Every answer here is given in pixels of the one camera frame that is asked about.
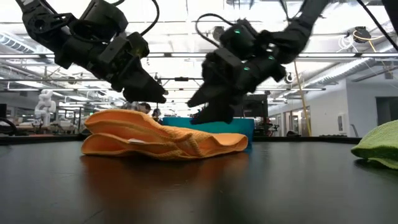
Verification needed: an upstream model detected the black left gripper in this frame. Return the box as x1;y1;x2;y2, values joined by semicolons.
55;30;167;104

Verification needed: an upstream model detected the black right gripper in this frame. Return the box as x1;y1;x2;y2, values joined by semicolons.
186;48;287;125

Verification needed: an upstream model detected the orange microfiber towel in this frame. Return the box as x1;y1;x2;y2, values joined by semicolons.
81;108;249;161

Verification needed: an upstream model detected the green microfiber towel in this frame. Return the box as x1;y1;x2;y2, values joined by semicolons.
351;119;398;170

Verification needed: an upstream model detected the person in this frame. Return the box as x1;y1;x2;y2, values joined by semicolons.
121;101;152;114

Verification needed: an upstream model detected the blue plastic bin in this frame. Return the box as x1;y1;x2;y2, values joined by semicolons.
161;116;256;151

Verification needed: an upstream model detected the black monitor screen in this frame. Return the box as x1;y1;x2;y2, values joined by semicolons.
242;94;269;118

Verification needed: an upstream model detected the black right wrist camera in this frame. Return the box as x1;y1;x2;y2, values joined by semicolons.
219;19;259;53

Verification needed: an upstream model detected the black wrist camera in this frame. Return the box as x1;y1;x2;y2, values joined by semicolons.
79;0;129;43
219;19;259;53

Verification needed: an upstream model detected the hanging black cable reel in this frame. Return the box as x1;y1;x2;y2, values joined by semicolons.
212;26;225;43
353;26;373;44

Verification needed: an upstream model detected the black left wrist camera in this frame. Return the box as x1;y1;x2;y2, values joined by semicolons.
79;0;129;43

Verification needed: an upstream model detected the yellow extension cable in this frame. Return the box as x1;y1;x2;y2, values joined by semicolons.
292;60;313;137

